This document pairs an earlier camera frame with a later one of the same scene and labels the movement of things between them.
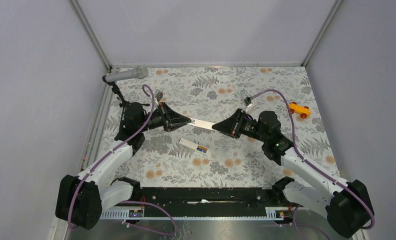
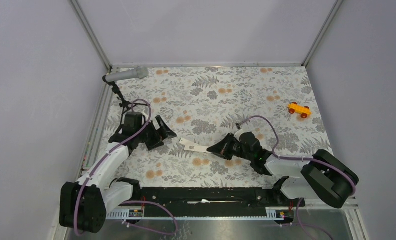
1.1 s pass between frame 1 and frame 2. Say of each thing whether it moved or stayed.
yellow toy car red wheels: stayed
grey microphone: stayed
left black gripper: moved
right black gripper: moved
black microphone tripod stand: stayed
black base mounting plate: stayed
